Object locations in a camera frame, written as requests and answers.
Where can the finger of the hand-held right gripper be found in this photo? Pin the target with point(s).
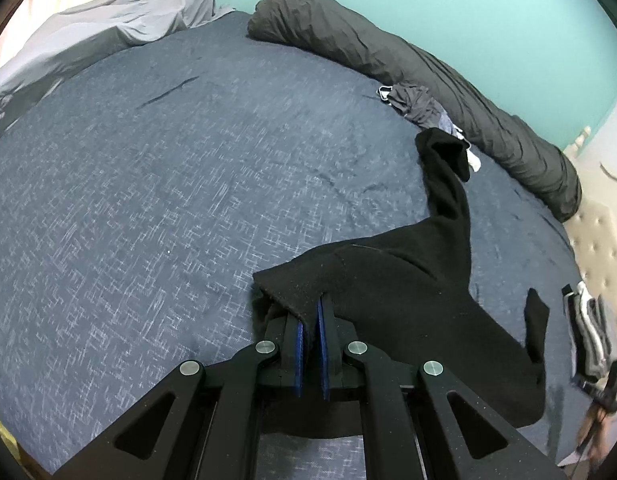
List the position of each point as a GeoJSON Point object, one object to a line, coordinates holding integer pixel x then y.
{"type": "Point", "coordinates": [588, 388]}

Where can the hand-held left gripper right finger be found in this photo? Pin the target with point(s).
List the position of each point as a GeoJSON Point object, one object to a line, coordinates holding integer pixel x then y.
{"type": "Point", "coordinates": [322, 355]}

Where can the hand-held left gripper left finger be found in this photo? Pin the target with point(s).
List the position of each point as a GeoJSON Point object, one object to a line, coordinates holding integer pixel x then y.
{"type": "Point", "coordinates": [298, 355]}

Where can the black garment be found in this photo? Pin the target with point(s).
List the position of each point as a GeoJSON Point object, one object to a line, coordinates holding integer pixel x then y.
{"type": "Point", "coordinates": [413, 285]}

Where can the stack of folded striped clothes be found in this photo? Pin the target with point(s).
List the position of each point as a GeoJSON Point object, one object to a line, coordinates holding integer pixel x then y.
{"type": "Point", "coordinates": [588, 325]}

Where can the person's right hand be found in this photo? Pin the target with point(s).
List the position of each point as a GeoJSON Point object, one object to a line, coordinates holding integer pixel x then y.
{"type": "Point", "coordinates": [597, 430]}

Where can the beige tufted headboard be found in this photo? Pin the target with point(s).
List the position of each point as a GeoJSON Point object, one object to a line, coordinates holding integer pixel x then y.
{"type": "Point", "coordinates": [598, 240]}

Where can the bed with blue cover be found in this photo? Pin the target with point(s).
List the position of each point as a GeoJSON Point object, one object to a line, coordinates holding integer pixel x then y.
{"type": "Point", "coordinates": [138, 185]}

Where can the white sock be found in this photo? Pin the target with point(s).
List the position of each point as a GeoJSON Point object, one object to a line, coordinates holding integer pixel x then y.
{"type": "Point", "coordinates": [473, 160]}

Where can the blue crumpled garment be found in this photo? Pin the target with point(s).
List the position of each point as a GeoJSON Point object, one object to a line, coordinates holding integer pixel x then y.
{"type": "Point", "coordinates": [446, 122]}

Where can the dark grey crumpled garment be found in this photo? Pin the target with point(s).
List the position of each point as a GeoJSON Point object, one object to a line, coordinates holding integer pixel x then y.
{"type": "Point", "coordinates": [418, 102]}

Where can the dark grey rolled comforter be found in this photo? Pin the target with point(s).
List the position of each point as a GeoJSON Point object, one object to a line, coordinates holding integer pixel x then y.
{"type": "Point", "coordinates": [363, 45]}

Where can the light grey blanket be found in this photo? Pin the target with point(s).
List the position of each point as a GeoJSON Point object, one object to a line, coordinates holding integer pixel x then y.
{"type": "Point", "coordinates": [113, 20]}

